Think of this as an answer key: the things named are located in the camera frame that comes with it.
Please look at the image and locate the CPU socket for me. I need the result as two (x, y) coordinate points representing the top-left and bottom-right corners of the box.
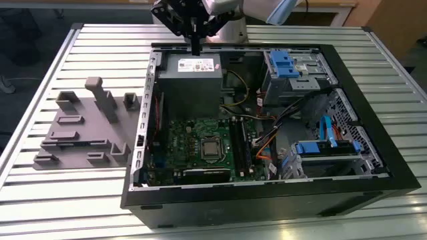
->
(198, 134), (224, 165)

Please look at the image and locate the yellow black wire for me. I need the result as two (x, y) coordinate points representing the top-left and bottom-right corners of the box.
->
(218, 69), (250, 109)

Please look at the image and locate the wooden cabinet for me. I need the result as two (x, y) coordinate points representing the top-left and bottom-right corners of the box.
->
(342, 0), (427, 68)

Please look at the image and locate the silver drive cage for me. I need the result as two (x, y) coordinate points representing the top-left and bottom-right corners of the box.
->
(261, 49), (337, 107)

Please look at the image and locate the silver disk bay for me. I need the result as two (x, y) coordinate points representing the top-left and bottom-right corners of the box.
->
(282, 147), (381, 180)

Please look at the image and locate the white desk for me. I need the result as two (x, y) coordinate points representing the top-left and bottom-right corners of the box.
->
(285, 0), (360, 27)

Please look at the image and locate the black PC case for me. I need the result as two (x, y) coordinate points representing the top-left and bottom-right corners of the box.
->
(118, 42), (421, 229)

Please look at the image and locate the black RAM slot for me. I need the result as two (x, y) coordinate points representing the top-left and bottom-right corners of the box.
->
(237, 119), (249, 176)
(232, 119), (246, 176)
(228, 119), (242, 176)

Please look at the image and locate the hard disk in blue carrier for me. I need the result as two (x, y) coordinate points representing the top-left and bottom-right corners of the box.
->
(294, 140), (360, 158)

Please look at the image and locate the green motherboard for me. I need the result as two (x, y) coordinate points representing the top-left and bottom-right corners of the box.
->
(145, 118), (268, 186)

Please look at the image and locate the black cable bundle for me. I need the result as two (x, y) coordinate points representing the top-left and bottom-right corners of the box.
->
(256, 88), (334, 148)

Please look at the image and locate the orange wire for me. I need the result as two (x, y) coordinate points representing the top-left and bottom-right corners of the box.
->
(254, 133), (278, 161)

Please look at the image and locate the blue plastic drive bracket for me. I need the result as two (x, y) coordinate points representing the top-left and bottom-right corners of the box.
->
(269, 50), (301, 79)

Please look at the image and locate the blue flat wire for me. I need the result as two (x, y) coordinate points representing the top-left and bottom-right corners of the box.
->
(318, 115), (337, 148)

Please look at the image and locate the silver CPU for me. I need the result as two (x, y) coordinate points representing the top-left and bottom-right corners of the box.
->
(201, 141), (220, 157)

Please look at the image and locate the grey parts rack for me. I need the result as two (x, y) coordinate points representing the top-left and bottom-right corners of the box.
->
(31, 76), (142, 172)

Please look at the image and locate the black graphics card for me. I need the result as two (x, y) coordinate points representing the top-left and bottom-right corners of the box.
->
(181, 167), (232, 183)

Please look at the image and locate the grey power supply unit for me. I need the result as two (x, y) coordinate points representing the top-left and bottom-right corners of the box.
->
(156, 53), (224, 121)

